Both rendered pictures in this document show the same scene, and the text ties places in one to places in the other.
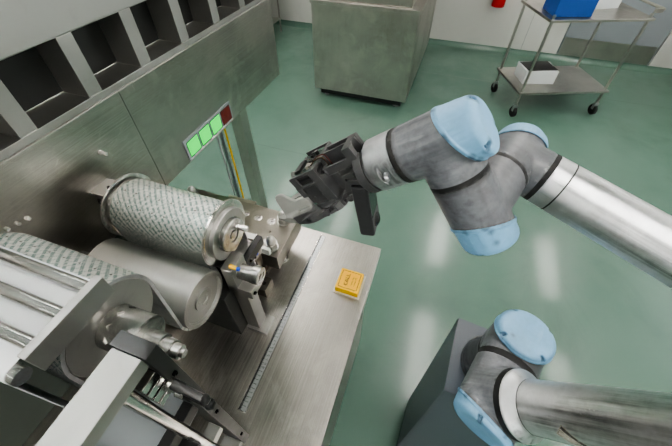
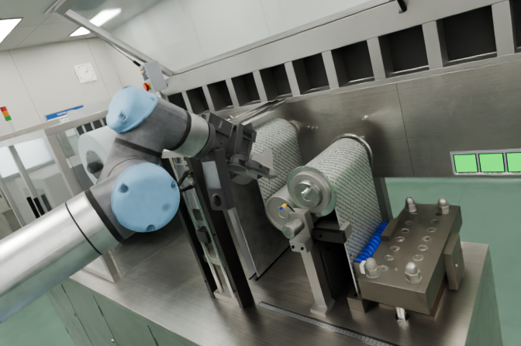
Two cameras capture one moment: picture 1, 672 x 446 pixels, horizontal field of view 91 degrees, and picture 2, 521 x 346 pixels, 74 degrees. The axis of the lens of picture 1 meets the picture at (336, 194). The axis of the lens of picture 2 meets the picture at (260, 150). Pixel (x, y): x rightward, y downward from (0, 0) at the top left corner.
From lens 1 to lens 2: 0.92 m
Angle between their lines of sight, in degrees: 96
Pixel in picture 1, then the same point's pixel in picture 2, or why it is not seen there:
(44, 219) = (323, 134)
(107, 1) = (413, 16)
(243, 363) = (291, 299)
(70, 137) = (351, 99)
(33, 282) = not seen: hidden behind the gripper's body
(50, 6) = (369, 21)
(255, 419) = (250, 312)
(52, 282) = not seen: hidden behind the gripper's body
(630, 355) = not seen: outside the picture
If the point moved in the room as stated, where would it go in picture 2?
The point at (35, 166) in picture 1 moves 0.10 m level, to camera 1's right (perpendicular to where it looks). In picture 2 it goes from (329, 105) to (324, 112)
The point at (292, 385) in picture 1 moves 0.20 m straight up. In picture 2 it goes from (263, 333) to (242, 273)
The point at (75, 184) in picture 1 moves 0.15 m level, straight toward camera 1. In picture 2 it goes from (344, 127) to (308, 143)
